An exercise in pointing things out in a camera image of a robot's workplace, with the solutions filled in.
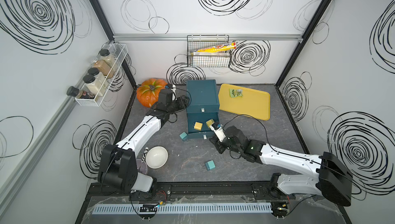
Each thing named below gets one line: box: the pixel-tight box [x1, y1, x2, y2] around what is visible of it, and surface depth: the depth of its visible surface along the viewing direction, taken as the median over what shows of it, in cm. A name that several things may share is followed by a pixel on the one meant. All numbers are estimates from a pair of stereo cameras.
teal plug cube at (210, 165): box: [205, 159, 216, 172], surface depth 82 cm
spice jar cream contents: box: [82, 74, 106, 97], surface depth 67 cm
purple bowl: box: [135, 159, 148, 175], surface depth 79 cm
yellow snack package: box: [190, 42, 238, 53], surface depth 89 cm
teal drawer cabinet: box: [185, 79, 220, 140], surface depth 89 cm
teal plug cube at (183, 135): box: [178, 131, 188, 142], surface depth 92 cm
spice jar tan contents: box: [100, 54, 117, 69], surface depth 77 cm
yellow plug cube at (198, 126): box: [193, 121, 203, 132], surface depth 88 cm
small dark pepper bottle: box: [66, 85, 96, 100], surface depth 62 cm
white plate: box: [145, 145, 169, 170], surface depth 84 cm
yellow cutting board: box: [218, 83, 271, 121], surface depth 114 cm
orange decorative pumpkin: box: [136, 78, 168, 108], surface depth 104 cm
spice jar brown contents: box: [90, 58, 115, 79], surface depth 73 cm
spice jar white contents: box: [87, 67, 110, 90], surface depth 69 cm
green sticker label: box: [229, 88, 244, 99], surface depth 118 cm
